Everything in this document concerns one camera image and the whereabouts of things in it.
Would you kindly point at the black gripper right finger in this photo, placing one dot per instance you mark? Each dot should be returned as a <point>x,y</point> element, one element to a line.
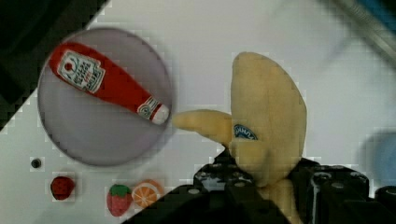
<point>335,194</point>

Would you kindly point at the grey round plate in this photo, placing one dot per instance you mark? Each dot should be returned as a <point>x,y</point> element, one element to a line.
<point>96,132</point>

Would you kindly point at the dark red strawberry toy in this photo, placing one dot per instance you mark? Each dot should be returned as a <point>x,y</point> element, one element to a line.
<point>61,187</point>

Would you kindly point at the orange slice toy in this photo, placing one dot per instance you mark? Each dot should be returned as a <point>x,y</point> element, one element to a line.
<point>147,192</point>

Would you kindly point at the blue bowl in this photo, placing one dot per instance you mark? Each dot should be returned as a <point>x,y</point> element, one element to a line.
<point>378,156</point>

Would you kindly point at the yellow plush banana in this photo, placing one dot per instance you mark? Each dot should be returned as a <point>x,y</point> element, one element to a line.
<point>265,130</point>

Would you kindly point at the red ketchup bottle toy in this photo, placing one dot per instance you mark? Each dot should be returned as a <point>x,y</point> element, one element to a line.
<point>90,71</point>

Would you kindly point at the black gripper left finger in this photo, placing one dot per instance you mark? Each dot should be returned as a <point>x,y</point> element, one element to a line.
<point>221,193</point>

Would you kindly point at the pink strawberry toy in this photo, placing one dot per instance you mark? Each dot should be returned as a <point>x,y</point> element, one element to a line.
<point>118,200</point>

